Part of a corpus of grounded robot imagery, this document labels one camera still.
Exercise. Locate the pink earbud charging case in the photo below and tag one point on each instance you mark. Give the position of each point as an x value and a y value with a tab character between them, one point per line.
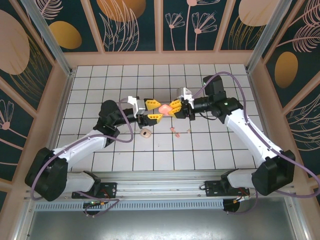
165	109

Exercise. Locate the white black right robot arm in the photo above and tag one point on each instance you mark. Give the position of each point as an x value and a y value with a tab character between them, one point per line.
250	140

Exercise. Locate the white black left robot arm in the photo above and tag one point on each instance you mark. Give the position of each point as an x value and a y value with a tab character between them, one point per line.
82	147

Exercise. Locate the grey sheet metal panel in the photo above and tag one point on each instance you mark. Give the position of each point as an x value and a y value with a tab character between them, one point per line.
160	225

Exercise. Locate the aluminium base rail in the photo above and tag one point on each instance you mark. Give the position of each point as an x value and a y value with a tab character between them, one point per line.
160	186

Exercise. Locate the aluminium frame post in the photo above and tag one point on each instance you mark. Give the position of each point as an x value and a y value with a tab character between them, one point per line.
265	37
50	40

